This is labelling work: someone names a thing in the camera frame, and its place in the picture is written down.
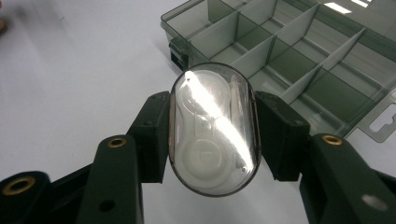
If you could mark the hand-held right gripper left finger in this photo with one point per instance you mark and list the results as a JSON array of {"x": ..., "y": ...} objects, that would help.
[{"x": 124, "y": 174}]

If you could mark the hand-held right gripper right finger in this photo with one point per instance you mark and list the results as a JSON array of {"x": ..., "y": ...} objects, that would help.
[{"x": 336, "y": 180}]

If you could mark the smoky plastic compartment box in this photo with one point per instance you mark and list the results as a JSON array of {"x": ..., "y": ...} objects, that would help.
[{"x": 295, "y": 62}]

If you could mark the clear oval case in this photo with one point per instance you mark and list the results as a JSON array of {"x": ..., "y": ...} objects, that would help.
[{"x": 214, "y": 130}]

